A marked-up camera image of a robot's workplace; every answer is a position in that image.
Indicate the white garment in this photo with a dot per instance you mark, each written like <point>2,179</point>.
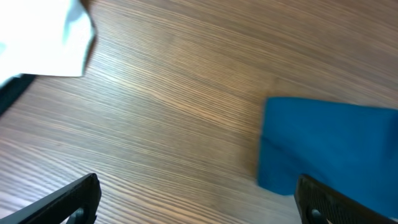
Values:
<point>44,37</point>

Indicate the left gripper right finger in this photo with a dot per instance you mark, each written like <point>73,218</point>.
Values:
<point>317,203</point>

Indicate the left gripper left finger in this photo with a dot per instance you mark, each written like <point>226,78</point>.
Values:
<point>76,203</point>

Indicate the black garment under pile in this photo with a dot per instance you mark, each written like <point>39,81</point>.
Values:
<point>13,89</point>

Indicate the blue polo shirt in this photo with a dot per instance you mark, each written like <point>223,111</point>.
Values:
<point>350,148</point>

